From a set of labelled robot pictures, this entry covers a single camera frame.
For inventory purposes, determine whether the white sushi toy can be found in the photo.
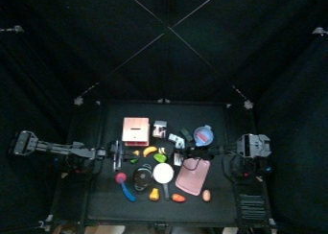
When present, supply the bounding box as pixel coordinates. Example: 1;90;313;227
173;152;184;168

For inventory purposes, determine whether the white bowl with grey handle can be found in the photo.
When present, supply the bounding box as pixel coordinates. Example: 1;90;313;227
150;162;176;200

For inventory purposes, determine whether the beige toy egg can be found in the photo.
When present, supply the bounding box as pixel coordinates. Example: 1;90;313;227
201;189;213;202

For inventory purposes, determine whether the dark green toy piece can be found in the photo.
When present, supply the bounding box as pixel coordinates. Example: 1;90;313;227
180;127;194;143

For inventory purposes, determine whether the black toy pot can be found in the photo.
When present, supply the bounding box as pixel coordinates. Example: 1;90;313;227
132;163;154;192

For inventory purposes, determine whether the white black toy packet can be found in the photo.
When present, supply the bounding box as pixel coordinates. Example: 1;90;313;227
168;133;186;150

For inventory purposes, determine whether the small white grey toy appliance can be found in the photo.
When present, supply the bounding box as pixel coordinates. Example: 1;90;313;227
150;120;168;139

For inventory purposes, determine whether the pink and blue toy spoon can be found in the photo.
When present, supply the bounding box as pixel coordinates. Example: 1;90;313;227
114;172;137;203

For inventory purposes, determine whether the yellow toy banana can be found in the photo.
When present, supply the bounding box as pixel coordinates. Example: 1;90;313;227
142;145;158;158

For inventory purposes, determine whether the blue cup with red inside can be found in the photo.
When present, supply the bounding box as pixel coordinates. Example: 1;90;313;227
192;124;214;148

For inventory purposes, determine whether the yellow toy squash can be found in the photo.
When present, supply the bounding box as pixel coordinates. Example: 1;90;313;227
148;187;161;202

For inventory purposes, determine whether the green toy pepper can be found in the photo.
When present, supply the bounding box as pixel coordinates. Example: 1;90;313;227
152;152;169;164

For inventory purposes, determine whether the pink cutting board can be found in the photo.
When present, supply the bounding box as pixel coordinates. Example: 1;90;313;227
174;157;213;197

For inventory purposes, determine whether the pink toy box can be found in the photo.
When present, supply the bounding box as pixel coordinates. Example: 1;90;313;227
120;116;150;147

